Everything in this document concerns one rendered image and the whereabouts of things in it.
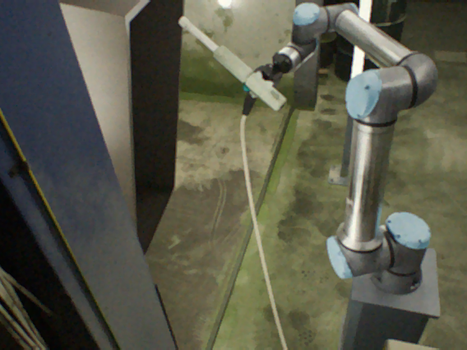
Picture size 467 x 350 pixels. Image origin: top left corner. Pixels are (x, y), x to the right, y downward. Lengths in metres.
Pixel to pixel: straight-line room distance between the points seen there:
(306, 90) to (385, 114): 2.51
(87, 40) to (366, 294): 1.26
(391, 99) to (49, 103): 0.84
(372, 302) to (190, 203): 1.55
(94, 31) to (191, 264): 1.60
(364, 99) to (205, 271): 1.61
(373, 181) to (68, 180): 0.90
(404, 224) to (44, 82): 1.27
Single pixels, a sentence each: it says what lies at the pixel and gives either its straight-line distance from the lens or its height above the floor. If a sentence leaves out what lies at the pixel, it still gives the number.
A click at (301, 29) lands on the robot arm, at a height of 1.40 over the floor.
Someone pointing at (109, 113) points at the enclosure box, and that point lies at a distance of 1.37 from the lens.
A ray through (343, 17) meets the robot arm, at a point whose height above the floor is 1.44.
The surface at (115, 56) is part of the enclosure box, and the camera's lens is 1.25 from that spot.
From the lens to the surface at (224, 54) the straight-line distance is 1.53.
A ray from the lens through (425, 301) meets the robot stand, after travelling 1.72.
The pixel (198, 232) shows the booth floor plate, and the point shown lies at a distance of 2.66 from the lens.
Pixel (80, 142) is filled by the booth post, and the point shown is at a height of 1.70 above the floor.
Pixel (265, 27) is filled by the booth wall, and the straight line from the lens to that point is 3.46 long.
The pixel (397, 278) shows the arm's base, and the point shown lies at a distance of 1.65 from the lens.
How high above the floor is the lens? 2.02
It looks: 41 degrees down
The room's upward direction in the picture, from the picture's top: 5 degrees counter-clockwise
